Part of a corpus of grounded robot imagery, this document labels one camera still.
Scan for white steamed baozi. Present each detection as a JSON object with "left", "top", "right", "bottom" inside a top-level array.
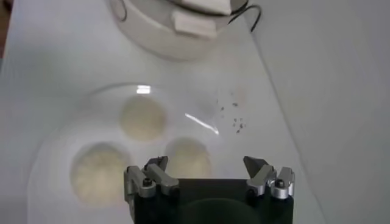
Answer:
[
  {"left": 164, "top": 138, "right": 213, "bottom": 180},
  {"left": 69, "top": 142, "right": 130, "bottom": 208},
  {"left": 118, "top": 94, "right": 168, "bottom": 142}
]

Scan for black cooker power cord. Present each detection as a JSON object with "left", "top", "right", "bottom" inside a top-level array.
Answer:
[{"left": 227, "top": 3, "right": 263, "bottom": 33}]

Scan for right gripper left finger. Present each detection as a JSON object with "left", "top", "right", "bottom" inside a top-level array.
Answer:
[{"left": 123, "top": 155, "right": 180, "bottom": 203}]

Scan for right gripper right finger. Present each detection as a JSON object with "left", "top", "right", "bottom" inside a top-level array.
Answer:
[{"left": 243, "top": 155, "right": 296, "bottom": 200}]

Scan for white round plate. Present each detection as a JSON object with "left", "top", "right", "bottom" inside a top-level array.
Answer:
[{"left": 26, "top": 82, "right": 222, "bottom": 224}]

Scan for dark crumbs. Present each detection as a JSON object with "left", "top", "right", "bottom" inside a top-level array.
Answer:
[{"left": 214, "top": 89, "right": 247, "bottom": 135}]

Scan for cream electric cooker base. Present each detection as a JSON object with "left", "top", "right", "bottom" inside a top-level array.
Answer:
[{"left": 108, "top": 0, "right": 249, "bottom": 61}]

